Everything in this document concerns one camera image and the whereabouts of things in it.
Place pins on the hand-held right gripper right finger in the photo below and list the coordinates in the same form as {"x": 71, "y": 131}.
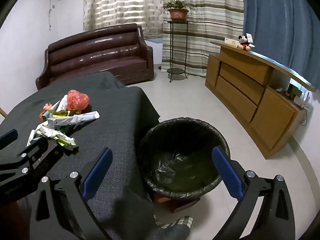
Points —
{"x": 227, "y": 172}

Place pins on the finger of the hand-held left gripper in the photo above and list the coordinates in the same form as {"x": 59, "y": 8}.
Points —
{"x": 8, "y": 138}
{"x": 35, "y": 152}

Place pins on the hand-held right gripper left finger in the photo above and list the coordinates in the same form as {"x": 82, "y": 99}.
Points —
{"x": 97, "y": 172}

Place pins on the white paper wrapper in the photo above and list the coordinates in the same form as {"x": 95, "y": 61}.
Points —
{"x": 41, "y": 132}

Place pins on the green white wrapper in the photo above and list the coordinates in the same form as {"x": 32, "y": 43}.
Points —
{"x": 63, "y": 141}

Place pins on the white printed packet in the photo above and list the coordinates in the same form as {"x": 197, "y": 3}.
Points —
{"x": 61, "y": 121}

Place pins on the orange wrapper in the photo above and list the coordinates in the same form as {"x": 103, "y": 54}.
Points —
{"x": 45, "y": 110}

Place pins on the white green carton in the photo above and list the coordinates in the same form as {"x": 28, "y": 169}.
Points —
{"x": 60, "y": 105}

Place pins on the black lined trash bin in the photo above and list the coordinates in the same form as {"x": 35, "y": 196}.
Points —
{"x": 180, "y": 135}

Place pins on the red plastic bag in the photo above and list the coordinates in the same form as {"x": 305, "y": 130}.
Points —
{"x": 77, "y": 100}

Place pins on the dark grey tablecloth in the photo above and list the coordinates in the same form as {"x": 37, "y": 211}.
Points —
{"x": 112, "y": 110}

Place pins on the plaid slipper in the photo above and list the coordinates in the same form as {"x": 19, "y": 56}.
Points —
{"x": 183, "y": 221}

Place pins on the wooden cabinet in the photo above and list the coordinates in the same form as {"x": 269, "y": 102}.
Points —
{"x": 272, "y": 120}

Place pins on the white router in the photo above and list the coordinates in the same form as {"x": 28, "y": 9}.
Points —
{"x": 303, "y": 102}

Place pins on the small dark box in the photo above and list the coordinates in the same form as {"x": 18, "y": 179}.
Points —
{"x": 293, "y": 90}

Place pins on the black metal plant stand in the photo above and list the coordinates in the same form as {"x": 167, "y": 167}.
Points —
{"x": 176, "y": 71}

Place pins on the brown leather sofa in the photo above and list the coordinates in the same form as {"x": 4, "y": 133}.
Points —
{"x": 100, "y": 55}

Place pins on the mouse plush toy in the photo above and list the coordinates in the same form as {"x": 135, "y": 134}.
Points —
{"x": 243, "y": 45}

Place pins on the white flat box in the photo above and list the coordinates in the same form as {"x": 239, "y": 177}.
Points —
{"x": 231, "y": 41}

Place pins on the blue curtain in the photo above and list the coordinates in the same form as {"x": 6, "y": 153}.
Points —
{"x": 280, "y": 30}

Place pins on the striped curtain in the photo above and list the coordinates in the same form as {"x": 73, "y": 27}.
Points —
{"x": 212, "y": 17}

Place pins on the potted plant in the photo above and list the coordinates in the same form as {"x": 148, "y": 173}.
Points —
{"x": 178, "y": 13}

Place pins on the beige patterned curtain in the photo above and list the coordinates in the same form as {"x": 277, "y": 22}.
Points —
{"x": 120, "y": 5}

